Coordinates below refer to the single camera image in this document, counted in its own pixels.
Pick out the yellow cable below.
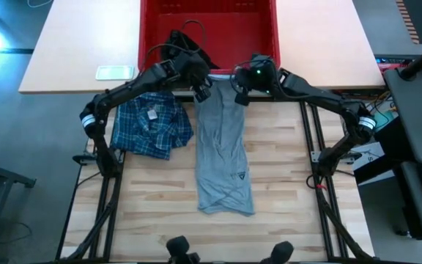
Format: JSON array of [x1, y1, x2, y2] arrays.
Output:
[[364, 91, 397, 114]]

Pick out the blue plaid garment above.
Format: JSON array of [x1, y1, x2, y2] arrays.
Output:
[[111, 91, 194, 153]]

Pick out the black aluminium table frame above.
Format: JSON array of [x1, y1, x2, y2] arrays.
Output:
[[55, 91, 380, 264]]

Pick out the grey garment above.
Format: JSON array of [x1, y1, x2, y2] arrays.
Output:
[[194, 75, 256, 216]]

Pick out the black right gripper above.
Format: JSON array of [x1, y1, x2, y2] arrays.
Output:
[[234, 54, 280, 107]]

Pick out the light wooden desk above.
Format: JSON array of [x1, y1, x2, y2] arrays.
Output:
[[18, 0, 387, 95]]

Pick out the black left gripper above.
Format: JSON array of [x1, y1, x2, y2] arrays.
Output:
[[166, 53, 212, 103]]

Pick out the red plastic laundry bin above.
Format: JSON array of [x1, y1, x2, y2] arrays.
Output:
[[137, 0, 281, 76]]

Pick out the white cardboard box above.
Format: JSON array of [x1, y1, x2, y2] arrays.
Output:
[[352, 142, 386, 172]]

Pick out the black crumpled garment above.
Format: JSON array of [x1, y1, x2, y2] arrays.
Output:
[[161, 29, 219, 70]]

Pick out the small black bar-shaped object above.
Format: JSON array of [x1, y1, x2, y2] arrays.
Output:
[[72, 153, 97, 165]]

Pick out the black rounded object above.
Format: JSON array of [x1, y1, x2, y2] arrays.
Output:
[[260, 241, 295, 264], [166, 235, 201, 264]]

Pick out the red electronic device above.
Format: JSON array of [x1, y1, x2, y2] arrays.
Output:
[[375, 56, 410, 73]]

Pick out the blue plaid pajama pants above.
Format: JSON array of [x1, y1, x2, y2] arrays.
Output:
[[111, 141, 174, 161]]

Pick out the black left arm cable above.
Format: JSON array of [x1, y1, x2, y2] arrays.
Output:
[[137, 20, 207, 74]]

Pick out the black side desk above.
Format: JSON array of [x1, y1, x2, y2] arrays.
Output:
[[383, 67, 422, 164]]

